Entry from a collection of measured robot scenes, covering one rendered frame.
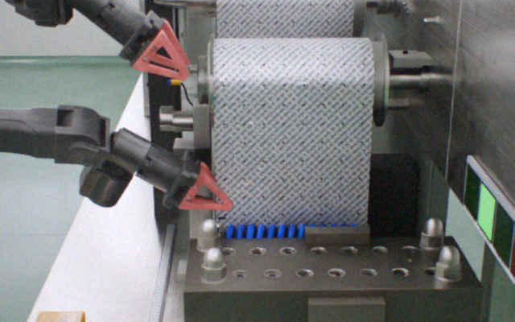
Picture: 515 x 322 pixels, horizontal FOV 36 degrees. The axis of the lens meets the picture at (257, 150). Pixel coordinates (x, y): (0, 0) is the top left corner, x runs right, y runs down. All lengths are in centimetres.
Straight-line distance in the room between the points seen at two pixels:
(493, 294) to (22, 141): 87
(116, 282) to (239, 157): 33
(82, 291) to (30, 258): 218
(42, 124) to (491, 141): 61
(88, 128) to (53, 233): 260
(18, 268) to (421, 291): 256
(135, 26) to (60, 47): 582
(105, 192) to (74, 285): 22
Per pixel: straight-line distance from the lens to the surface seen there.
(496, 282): 152
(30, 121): 117
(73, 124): 117
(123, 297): 134
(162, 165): 119
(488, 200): 95
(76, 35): 696
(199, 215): 133
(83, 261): 146
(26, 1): 123
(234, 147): 120
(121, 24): 119
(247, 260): 115
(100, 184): 123
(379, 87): 120
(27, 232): 379
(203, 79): 120
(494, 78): 95
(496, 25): 95
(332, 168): 122
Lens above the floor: 156
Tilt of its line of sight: 19 degrees down
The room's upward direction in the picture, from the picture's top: straight up
